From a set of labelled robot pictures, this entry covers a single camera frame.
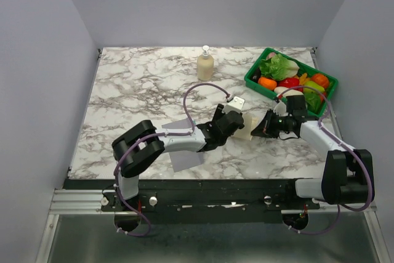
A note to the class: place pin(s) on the white toy radish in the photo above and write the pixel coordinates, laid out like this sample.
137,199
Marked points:
286,92

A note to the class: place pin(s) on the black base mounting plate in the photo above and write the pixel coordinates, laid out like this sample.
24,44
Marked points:
197,191

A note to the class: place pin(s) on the red toy pepper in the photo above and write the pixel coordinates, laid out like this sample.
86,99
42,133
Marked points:
289,82

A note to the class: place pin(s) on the green toy leaf vegetable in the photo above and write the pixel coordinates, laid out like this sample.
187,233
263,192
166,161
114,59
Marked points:
314,102

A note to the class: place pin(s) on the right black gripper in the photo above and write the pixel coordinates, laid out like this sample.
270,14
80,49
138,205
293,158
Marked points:
265,129

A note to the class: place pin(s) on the dark toy eggplant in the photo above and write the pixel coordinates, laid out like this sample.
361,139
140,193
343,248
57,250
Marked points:
256,76

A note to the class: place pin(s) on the grey envelope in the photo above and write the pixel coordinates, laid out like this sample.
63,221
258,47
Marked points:
184,159

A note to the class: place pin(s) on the green plastic basket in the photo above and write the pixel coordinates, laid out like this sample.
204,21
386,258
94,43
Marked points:
303,68

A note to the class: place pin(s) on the beige soap pump bottle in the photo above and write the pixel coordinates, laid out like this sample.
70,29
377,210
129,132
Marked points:
205,64

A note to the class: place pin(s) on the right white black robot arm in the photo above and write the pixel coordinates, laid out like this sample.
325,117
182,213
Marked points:
348,172

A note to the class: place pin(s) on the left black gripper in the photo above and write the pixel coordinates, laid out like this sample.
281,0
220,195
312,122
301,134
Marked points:
218,114

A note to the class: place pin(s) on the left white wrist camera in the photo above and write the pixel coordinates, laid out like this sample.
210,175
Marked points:
234,104

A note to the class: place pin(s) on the orange toy fruit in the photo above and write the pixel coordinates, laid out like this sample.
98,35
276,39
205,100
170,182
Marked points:
267,83

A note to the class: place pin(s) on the aluminium frame rail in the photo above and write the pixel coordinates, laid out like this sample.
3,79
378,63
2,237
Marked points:
102,202

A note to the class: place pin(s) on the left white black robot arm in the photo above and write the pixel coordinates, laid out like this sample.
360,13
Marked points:
140,146

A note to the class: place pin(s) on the beige letter paper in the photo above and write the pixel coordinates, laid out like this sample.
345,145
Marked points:
250,123

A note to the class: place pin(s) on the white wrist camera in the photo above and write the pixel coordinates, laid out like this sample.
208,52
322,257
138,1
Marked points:
279,107
234,104

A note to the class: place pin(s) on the yellow toy pepper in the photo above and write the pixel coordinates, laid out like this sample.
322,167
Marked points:
304,78

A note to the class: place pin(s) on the green toy lettuce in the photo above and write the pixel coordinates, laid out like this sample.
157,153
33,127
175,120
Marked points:
278,67

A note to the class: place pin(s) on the green toy pear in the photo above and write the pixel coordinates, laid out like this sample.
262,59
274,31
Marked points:
312,87

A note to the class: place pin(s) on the orange toy tomato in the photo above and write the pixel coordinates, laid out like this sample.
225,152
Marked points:
321,80

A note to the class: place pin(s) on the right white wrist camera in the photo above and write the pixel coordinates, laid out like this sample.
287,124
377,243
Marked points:
279,107

